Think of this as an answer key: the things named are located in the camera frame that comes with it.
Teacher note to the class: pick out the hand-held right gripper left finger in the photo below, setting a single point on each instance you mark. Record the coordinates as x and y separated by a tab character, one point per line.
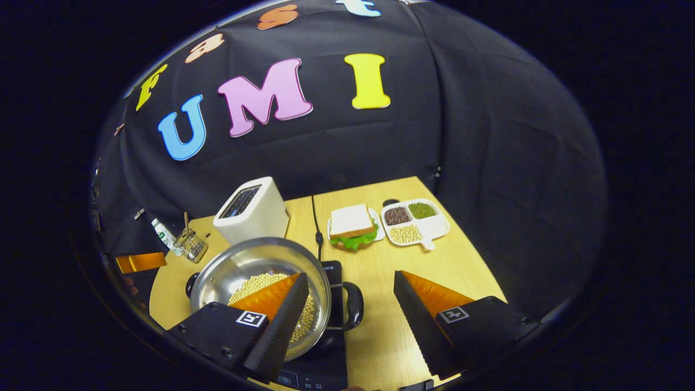
282	326

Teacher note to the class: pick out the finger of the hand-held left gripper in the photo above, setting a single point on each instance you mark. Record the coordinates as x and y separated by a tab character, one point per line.
141	262

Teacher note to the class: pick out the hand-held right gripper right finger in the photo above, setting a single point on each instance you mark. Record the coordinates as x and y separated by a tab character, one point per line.
418	326

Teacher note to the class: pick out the black induction cooktop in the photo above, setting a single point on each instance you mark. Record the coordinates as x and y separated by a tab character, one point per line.
326	364

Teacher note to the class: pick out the stainless steel pot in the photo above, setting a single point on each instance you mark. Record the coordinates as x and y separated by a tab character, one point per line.
255	258

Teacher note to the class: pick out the white drink bottle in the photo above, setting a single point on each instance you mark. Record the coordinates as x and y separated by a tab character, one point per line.
163	233

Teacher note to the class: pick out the pile of soybeans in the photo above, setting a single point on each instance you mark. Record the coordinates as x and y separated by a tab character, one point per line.
255	285

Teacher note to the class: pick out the small soybean portion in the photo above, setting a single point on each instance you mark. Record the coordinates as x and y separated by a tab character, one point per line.
405	233

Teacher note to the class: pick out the white divided tray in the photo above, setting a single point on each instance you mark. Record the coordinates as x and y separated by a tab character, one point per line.
437	228

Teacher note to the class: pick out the pile of red beans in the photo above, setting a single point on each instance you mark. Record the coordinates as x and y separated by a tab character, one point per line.
397	215

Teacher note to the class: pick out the pile of green mung beans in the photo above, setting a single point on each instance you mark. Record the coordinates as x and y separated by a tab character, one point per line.
422	210

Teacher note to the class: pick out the sandwich with lettuce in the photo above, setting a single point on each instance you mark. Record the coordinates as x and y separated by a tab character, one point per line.
352	222

